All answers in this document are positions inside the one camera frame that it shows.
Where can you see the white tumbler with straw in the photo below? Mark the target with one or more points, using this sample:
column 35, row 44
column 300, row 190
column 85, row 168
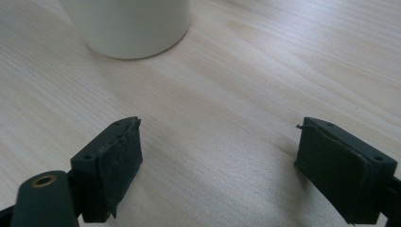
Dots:
column 129, row 25

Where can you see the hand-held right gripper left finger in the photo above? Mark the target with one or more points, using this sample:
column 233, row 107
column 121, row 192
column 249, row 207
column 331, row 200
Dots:
column 107, row 170

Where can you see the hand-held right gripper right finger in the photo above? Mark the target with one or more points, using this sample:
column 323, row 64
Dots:
column 340, row 176

